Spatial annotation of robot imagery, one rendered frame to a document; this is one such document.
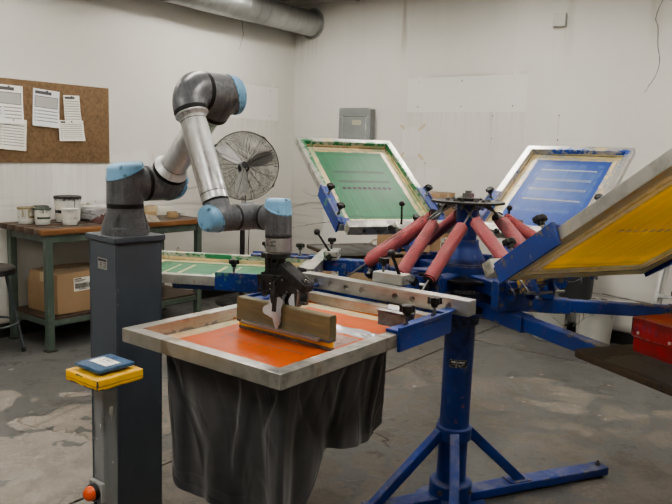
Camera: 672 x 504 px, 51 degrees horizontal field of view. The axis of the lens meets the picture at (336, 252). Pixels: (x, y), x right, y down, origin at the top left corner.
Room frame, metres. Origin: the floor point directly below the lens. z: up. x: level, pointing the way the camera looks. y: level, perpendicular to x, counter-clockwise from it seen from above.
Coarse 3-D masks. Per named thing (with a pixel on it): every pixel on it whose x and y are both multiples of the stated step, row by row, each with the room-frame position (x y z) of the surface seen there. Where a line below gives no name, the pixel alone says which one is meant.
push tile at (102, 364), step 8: (88, 360) 1.62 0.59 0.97; (96, 360) 1.62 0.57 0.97; (104, 360) 1.62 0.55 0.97; (112, 360) 1.63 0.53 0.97; (120, 360) 1.63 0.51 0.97; (128, 360) 1.63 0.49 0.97; (88, 368) 1.57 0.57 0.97; (96, 368) 1.56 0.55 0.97; (104, 368) 1.57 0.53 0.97; (112, 368) 1.58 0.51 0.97; (120, 368) 1.59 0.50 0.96
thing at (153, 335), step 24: (216, 312) 2.09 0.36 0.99; (360, 312) 2.29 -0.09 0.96; (144, 336) 1.80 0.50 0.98; (168, 336) 1.79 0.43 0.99; (384, 336) 1.87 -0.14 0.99; (192, 360) 1.68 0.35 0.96; (216, 360) 1.63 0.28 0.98; (240, 360) 1.60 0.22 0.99; (312, 360) 1.62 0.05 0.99; (336, 360) 1.67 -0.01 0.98; (360, 360) 1.75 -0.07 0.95; (264, 384) 1.54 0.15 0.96; (288, 384) 1.53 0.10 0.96
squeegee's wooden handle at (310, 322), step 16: (240, 304) 2.02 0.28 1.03; (256, 304) 1.98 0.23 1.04; (240, 320) 2.02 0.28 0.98; (256, 320) 1.98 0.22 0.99; (272, 320) 1.94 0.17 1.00; (288, 320) 1.91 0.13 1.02; (304, 320) 1.87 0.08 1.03; (320, 320) 1.83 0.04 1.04; (336, 320) 1.84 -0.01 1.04; (320, 336) 1.83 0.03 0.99
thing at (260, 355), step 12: (348, 324) 2.13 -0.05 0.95; (360, 324) 2.14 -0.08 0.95; (372, 324) 2.14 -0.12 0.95; (336, 336) 1.98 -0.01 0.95; (348, 336) 1.99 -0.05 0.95; (252, 348) 1.83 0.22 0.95; (336, 348) 1.86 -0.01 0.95; (264, 360) 1.73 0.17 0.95; (276, 360) 1.73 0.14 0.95; (288, 360) 1.73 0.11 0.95; (300, 360) 1.74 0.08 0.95
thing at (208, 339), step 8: (328, 312) 2.29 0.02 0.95; (336, 312) 2.29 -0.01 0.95; (224, 328) 2.03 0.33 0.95; (232, 328) 2.03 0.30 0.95; (240, 328) 2.04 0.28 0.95; (192, 336) 1.93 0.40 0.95; (200, 336) 1.93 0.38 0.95; (208, 336) 1.93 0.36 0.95; (200, 344) 1.85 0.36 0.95; (208, 344) 1.85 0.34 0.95; (216, 344) 1.86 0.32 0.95; (224, 344) 1.86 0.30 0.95; (232, 344) 1.86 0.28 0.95; (240, 344) 1.86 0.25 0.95
